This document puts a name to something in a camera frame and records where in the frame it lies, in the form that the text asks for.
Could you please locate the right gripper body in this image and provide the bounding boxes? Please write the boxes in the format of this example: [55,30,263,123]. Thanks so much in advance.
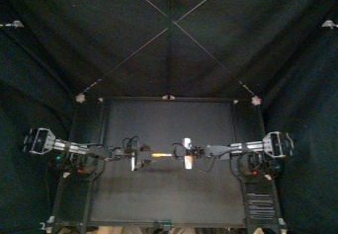
[171,136,206,171]

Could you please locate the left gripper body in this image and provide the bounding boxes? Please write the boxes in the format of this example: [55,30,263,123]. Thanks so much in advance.
[123,137,154,173]

